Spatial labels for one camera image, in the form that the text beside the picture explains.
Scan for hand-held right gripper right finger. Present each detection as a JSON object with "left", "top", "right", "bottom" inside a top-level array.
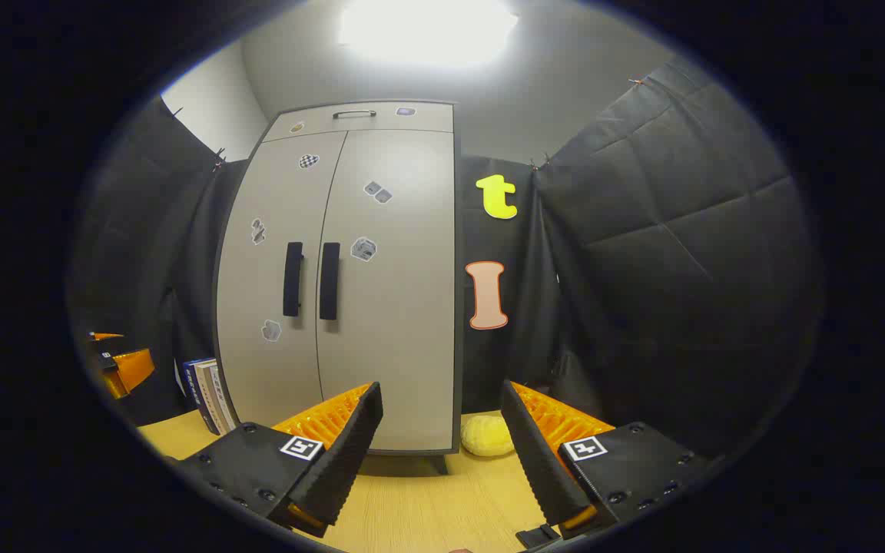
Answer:
[{"left": 500, "top": 379, "right": 720, "bottom": 538}]

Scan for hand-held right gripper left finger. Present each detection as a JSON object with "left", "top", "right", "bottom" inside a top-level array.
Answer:
[{"left": 170, "top": 382, "right": 384, "bottom": 538}]

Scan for grey cabinet door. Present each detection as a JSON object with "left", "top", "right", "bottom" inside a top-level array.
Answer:
[
  {"left": 316, "top": 129, "right": 459, "bottom": 454},
  {"left": 216, "top": 131, "right": 349, "bottom": 431}
]

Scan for grey double-door shoe cabinet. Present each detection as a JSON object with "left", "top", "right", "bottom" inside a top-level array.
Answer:
[{"left": 212, "top": 100, "right": 465, "bottom": 473}]

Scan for yellow sponge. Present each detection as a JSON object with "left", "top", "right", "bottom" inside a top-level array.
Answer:
[{"left": 461, "top": 415, "right": 516, "bottom": 458}]

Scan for blue book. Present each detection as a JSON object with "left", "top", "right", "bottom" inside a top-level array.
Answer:
[{"left": 181, "top": 359, "right": 217, "bottom": 436}]

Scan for white book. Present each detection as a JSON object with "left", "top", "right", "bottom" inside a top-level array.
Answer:
[{"left": 195, "top": 359, "right": 228, "bottom": 435}]

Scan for grey book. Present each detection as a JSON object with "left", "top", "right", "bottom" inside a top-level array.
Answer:
[{"left": 208, "top": 357, "right": 238, "bottom": 431}]

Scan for black backdrop cloth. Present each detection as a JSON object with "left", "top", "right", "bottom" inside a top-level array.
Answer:
[{"left": 66, "top": 58, "right": 824, "bottom": 462}]

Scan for large ceiling light panel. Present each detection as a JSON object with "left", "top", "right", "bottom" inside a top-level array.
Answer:
[{"left": 339, "top": 0, "right": 520, "bottom": 68}]

